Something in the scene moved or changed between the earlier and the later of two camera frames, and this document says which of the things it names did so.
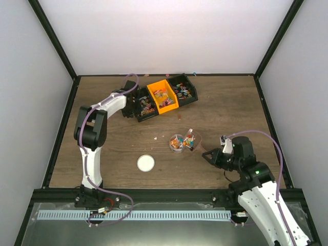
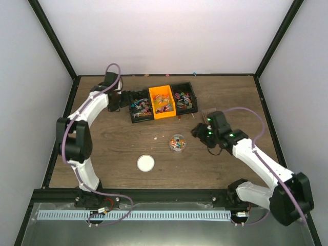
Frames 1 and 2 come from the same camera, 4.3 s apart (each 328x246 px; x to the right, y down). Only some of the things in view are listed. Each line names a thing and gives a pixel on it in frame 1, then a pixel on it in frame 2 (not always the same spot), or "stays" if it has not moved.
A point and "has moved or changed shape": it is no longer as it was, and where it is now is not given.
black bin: x=186 y=91 has moved or changed shape
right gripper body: x=233 y=164 to x=209 y=139
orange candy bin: x=164 y=97 has moved or changed shape
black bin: x=146 y=108 has moved or changed shape
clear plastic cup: x=176 y=143 stays
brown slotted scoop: x=192 y=140 to x=205 y=113
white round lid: x=145 y=163 stays
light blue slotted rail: x=136 y=214 stays
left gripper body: x=130 y=110 to x=120 y=102
